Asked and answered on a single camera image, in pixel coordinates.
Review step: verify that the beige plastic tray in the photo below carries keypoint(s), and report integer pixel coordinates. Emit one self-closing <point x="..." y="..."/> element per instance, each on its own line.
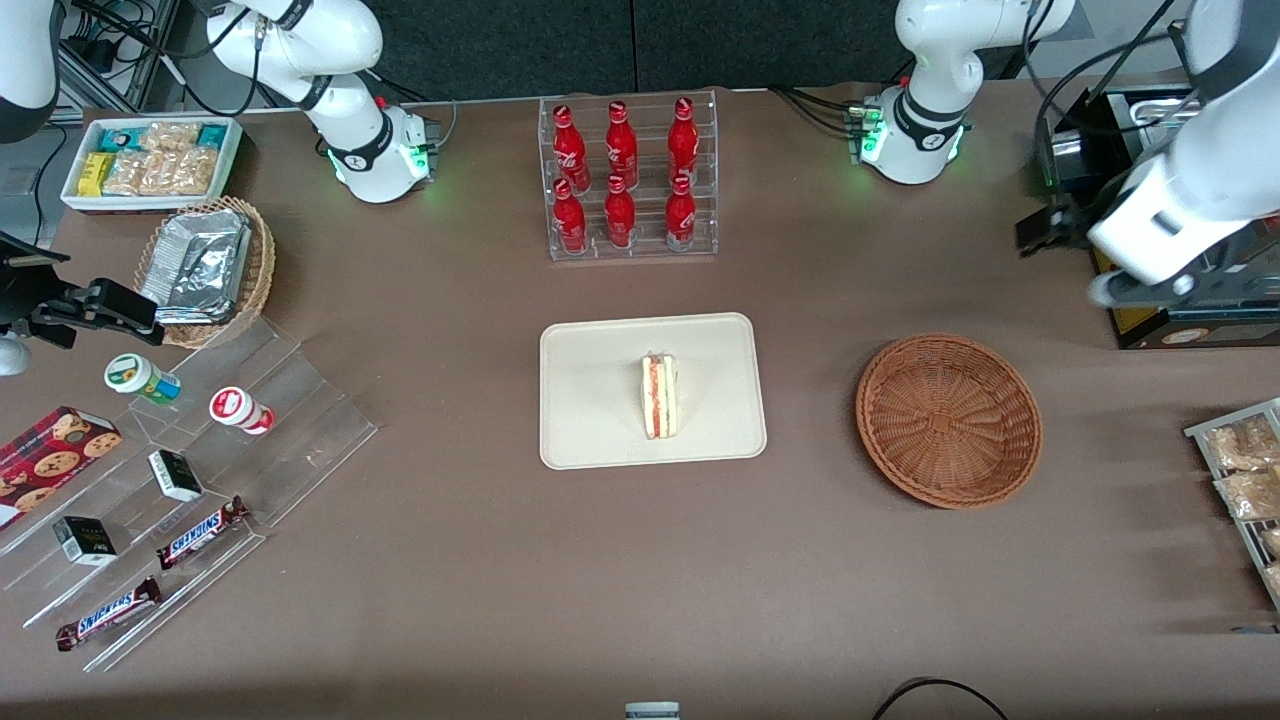
<point x="590" y="390"/>

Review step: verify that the small black box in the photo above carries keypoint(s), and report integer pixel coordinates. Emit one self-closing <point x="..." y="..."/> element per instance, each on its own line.
<point x="176" y="476"/>
<point x="85" y="541"/>

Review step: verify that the red cola bottle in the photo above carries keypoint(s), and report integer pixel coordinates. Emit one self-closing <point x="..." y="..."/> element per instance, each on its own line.
<point x="570" y="220"/>
<point x="621" y="145"/>
<point x="684" y="140"/>
<point x="569" y="145"/>
<point x="681" y="215"/>
<point x="620" y="215"/>

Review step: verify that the red label white cup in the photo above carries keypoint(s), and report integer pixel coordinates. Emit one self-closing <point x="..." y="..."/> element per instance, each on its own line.
<point x="238" y="408"/>

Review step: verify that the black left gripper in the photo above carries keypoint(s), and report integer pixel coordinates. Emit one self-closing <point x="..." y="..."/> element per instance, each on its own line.
<point x="1073" y="222"/>

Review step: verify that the Snickers chocolate bar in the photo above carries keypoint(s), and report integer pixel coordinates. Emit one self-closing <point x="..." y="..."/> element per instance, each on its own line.
<point x="200" y="532"/>
<point x="108" y="614"/>

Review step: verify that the small grey object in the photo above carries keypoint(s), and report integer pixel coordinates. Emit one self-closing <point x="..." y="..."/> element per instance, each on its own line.
<point x="652" y="711"/>

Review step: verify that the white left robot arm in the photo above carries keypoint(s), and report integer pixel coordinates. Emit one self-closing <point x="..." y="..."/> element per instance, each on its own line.
<point x="925" y="60"/>

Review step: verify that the clear bag of snacks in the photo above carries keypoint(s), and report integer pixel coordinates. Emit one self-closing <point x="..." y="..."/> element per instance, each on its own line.
<point x="1273" y="543"/>
<point x="1240" y="445"/>
<point x="1250" y="495"/>

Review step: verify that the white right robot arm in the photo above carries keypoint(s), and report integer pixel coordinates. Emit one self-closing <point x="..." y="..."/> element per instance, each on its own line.
<point x="340" y="110"/>

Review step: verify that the white rectangular snack bin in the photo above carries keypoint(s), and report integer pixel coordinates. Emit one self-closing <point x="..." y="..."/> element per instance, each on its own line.
<point x="232" y="150"/>

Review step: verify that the green label white cup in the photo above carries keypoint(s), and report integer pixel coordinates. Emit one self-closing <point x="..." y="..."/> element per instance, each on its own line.
<point x="138" y="377"/>

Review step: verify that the tray of packaged snacks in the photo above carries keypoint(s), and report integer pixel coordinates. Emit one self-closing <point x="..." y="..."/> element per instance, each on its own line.
<point x="1250" y="545"/>

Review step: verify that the teal snack packet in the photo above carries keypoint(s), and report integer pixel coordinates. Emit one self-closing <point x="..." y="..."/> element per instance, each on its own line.
<point x="120" y="139"/>
<point x="213" y="136"/>

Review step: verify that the round brown wicker basket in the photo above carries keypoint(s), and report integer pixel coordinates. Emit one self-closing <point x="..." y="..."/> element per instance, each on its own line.
<point x="945" y="420"/>

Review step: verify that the black countertop appliance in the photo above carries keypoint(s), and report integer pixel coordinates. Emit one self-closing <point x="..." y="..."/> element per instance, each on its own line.
<point x="1200" y="330"/>

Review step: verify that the silver foil tray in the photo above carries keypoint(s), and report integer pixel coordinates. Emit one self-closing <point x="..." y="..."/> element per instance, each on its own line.
<point x="195" y="265"/>

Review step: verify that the red chocolate cookie box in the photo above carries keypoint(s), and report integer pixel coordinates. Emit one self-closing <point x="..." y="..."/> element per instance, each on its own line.
<point x="50" y="460"/>

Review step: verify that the clear acrylic bottle rack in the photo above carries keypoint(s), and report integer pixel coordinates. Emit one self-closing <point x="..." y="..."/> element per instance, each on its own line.
<point x="645" y="255"/>

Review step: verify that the clear cracker packet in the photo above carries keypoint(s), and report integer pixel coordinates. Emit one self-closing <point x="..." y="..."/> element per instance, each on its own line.
<point x="138" y="173"/>
<point x="170" y="136"/>
<point x="193" y="172"/>

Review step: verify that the yellow snack packet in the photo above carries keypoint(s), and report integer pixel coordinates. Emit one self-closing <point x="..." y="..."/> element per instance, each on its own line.
<point x="95" y="174"/>

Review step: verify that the aluminium frame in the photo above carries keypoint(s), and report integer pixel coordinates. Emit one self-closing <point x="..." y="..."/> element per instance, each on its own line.
<point x="100" y="60"/>

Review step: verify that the clear acrylic stepped stand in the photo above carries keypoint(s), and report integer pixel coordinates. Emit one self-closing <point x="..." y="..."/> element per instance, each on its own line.
<point x="300" y="420"/>

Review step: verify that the wicker basket with foil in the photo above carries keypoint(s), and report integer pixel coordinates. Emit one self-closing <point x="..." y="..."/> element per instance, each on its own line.
<point x="262" y="260"/>

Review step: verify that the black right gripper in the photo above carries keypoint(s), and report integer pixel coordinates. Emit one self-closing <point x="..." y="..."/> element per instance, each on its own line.
<point x="22" y="288"/>

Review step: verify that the triangle sandwich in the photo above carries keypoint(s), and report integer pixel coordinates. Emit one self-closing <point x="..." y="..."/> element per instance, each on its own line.
<point x="660" y="398"/>

